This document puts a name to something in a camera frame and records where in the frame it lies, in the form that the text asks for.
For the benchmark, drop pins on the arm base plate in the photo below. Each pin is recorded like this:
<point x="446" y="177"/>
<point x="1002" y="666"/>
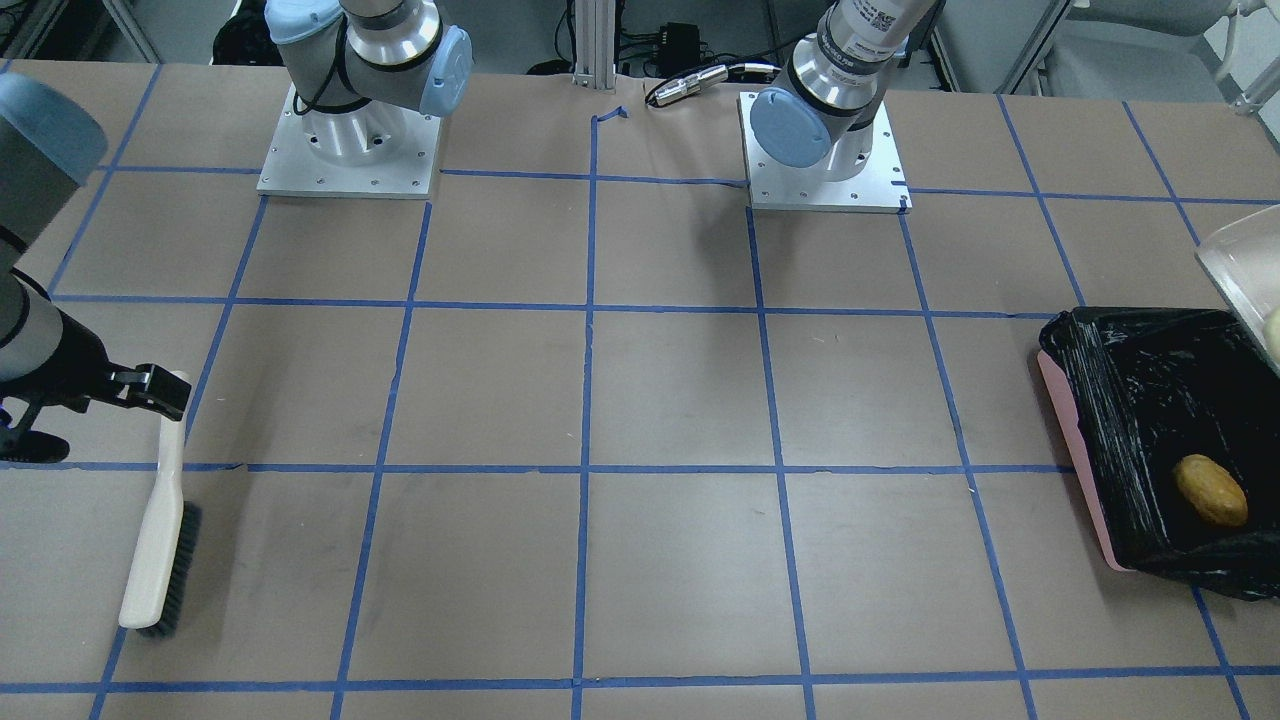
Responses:
<point x="376" y="152"/>
<point x="872" y="182"/>

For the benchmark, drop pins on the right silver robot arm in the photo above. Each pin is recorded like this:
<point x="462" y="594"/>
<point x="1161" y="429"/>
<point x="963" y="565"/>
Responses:
<point x="372" y="81"/>

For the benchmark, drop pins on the silver cable connector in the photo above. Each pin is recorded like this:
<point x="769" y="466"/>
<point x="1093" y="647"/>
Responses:
<point x="673" y="90"/>

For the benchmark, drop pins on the beige hand brush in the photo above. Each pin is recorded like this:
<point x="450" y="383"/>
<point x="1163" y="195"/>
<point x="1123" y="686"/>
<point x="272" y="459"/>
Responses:
<point x="165" y="548"/>

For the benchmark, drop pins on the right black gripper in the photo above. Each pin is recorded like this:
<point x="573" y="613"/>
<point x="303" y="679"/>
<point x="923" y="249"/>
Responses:
<point x="68" y="367"/>

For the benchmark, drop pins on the pink bin with black bag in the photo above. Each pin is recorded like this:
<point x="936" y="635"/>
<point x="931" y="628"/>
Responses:
<point x="1152" y="385"/>

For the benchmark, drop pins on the brown potato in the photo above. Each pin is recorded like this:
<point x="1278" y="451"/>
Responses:
<point x="1212" y="491"/>

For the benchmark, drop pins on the aluminium frame post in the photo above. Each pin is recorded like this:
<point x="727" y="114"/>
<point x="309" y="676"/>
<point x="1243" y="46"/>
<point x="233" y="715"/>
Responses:
<point x="594" y="37"/>

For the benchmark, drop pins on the beige plastic dustpan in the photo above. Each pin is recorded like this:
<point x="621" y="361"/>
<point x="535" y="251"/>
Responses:
<point x="1242" y="260"/>

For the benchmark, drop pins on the black power adapter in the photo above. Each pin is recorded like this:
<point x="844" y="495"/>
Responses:
<point x="677" y="47"/>

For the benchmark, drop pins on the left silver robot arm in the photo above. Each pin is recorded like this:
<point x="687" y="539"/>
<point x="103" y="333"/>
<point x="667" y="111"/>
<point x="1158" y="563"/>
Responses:
<point x="821" y="111"/>

